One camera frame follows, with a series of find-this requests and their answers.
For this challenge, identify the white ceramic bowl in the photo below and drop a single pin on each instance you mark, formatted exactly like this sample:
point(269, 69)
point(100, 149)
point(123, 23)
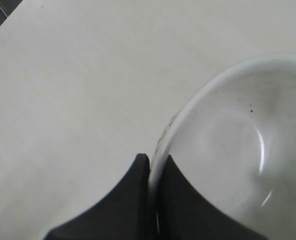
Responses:
point(235, 143)

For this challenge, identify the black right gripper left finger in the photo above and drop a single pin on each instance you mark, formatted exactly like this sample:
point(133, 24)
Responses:
point(120, 215)

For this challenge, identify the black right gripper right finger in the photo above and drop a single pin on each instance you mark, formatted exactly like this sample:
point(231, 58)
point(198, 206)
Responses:
point(183, 214)

